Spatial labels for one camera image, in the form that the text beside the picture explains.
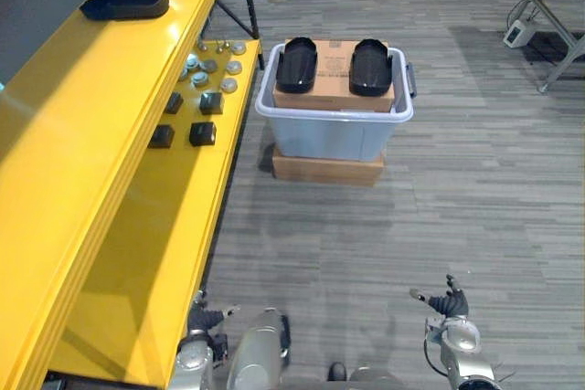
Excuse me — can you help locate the flat brown cardboard box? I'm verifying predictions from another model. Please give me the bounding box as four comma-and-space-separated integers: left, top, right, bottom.
271, 146, 386, 188

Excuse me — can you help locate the robot dark foot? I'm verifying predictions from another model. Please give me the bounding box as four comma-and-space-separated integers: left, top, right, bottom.
326, 362, 348, 383

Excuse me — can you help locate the grey metal stand frame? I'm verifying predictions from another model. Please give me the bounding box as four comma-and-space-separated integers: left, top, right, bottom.
524, 0, 585, 95

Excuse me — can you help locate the black bin handle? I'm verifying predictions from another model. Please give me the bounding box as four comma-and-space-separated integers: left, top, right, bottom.
404, 62, 418, 100

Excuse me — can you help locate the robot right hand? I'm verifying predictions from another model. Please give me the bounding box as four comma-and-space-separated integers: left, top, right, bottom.
409, 274, 471, 319

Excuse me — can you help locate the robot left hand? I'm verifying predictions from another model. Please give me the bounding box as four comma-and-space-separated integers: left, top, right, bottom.
188, 290, 241, 332

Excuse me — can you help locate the yellow shelf board, wide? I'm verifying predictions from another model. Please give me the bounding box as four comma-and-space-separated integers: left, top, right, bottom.
0, 0, 239, 390

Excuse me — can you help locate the small black box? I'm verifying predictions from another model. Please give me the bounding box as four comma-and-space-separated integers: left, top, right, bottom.
188, 121, 218, 148
147, 124, 176, 150
163, 92, 185, 115
198, 91, 225, 116

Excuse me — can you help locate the white power adapter box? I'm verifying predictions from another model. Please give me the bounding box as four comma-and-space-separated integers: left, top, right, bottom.
503, 19, 539, 49

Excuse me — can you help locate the grey plastic storage bin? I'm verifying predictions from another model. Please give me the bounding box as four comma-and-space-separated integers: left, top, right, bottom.
254, 43, 415, 163

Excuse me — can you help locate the grey cable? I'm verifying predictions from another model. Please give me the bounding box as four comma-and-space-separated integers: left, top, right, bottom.
505, 0, 537, 31

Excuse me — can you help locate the robot right silver leg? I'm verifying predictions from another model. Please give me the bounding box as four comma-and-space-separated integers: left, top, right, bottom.
348, 365, 392, 390

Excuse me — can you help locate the black plastic housing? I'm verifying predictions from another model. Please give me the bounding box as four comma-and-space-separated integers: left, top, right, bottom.
79, 0, 170, 22
348, 38, 394, 97
275, 37, 319, 94

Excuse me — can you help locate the dark shelf upright post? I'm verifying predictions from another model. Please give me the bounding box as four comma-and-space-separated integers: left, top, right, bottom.
236, 0, 266, 71

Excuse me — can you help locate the brown cardboard box, printed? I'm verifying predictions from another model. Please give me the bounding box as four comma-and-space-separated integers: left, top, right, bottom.
272, 38, 397, 113

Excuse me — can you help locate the yellow shelf board, narrow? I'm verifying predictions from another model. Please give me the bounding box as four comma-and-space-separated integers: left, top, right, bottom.
45, 39, 262, 385

